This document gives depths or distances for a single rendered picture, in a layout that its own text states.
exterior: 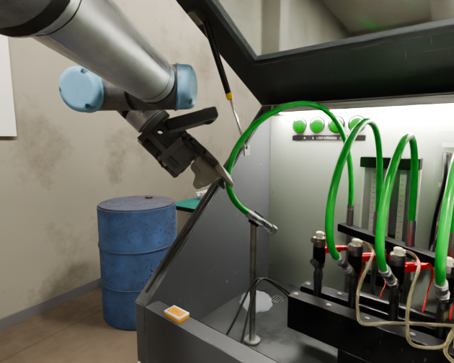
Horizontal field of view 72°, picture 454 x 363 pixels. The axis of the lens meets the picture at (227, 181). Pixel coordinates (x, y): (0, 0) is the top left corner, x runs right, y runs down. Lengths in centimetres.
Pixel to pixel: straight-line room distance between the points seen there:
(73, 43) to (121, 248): 200
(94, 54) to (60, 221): 254
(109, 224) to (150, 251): 33
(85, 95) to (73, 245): 244
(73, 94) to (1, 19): 32
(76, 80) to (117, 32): 24
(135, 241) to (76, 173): 91
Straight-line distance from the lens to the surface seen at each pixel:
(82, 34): 32
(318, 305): 77
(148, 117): 66
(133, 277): 232
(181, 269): 86
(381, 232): 55
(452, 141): 95
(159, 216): 223
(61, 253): 292
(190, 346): 73
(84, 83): 57
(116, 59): 37
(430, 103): 93
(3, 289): 281
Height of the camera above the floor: 135
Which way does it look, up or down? 8 degrees down
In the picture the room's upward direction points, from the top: straight up
